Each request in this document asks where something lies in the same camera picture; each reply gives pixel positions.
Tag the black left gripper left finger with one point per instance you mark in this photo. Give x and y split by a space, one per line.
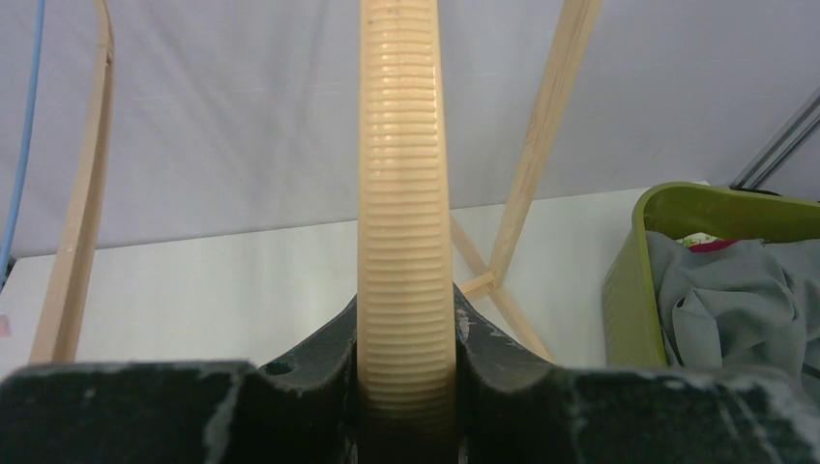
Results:
289 410

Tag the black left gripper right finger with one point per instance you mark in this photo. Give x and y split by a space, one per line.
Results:
515 407

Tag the wooden hanger with grey skirt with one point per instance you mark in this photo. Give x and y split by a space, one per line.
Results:
406 359

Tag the magenta pleated skirt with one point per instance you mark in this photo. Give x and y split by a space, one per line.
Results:
712 246

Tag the grey skirt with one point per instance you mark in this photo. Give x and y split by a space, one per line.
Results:
750 303

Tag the yellow lemon print garment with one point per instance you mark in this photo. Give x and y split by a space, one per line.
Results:
697 239

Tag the olive green laundry basket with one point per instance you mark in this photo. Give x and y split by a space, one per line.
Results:
630 315

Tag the wooden clothes rack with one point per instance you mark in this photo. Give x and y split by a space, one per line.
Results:
576 23

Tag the metal wall rail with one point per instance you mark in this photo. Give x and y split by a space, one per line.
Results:
781 148

